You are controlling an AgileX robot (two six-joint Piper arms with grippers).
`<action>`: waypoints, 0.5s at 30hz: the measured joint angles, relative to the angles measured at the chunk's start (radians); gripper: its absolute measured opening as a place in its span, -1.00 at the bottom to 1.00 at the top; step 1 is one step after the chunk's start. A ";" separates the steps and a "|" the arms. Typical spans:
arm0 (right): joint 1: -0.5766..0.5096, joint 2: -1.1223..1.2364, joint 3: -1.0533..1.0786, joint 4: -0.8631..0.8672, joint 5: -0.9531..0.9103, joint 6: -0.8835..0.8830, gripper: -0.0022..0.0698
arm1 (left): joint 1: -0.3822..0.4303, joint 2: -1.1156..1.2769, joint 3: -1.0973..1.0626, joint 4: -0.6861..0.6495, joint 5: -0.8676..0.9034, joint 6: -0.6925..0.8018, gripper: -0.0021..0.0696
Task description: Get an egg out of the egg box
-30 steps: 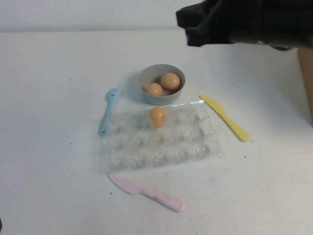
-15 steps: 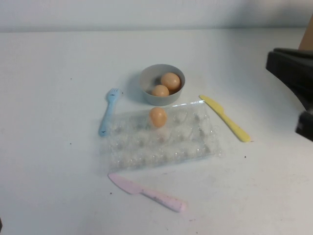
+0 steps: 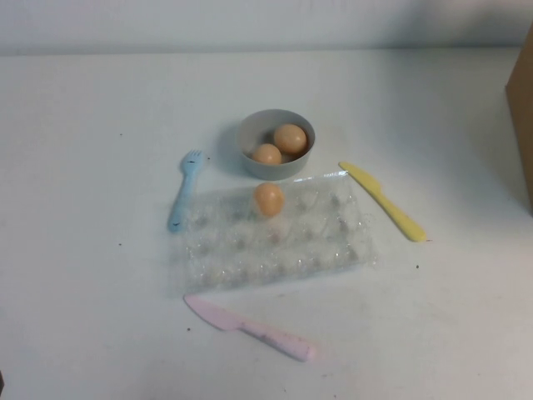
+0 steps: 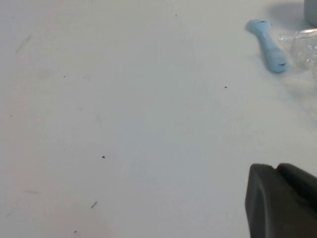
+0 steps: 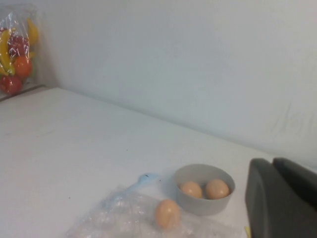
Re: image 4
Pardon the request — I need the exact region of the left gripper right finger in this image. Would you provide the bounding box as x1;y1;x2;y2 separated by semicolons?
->
275;162;317;208

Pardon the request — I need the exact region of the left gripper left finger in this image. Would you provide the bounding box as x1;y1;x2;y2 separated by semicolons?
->
244;163;317;238

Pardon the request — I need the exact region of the clear plastic egg tray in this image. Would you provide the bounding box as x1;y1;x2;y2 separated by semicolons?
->
278;27;317;72

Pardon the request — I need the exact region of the blue plastic fork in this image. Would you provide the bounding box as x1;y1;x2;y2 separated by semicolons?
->
245;18;290;74

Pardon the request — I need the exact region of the grey round bowl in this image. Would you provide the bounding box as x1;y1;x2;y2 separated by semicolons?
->
303;0;317;27

